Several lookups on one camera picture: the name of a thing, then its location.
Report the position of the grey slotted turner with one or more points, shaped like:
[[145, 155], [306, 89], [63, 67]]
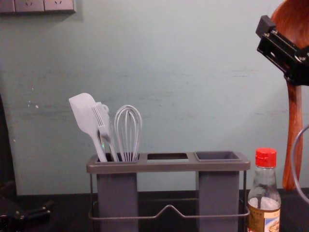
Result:
[[102, 118]]

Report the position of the grey utensil rack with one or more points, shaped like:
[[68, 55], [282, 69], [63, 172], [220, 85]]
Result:
[[166, 165]]

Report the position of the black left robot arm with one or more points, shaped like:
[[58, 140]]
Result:
[[6, 157]]

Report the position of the grey silicone whisk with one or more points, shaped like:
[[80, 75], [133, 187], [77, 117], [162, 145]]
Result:
[[128, 135]]

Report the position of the red bottle cap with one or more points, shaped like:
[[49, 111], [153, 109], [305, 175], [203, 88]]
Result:
[[266, 157]]

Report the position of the grey silicone spatula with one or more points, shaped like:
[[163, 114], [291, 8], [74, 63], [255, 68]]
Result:
[[83, 113]]

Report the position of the clear glass sauce bottle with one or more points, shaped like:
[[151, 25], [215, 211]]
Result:
[[264, 188]]

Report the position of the black table cloth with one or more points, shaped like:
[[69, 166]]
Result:
[[60, 212]]

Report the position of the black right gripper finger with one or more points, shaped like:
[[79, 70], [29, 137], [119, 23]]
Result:
[[299, 79], [277, 46]]

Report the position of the grey plastic rack bin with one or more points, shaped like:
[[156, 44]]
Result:
[[218, 193], [118, 198]]

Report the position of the grey wall socket plate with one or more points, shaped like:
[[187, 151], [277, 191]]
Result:
[[6, 4], [29, 4], [59, 4]]

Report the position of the brown wooden spoon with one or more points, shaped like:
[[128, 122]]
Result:
[[295, 135]]

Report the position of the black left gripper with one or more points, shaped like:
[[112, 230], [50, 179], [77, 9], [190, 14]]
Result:
[[7, 217]]

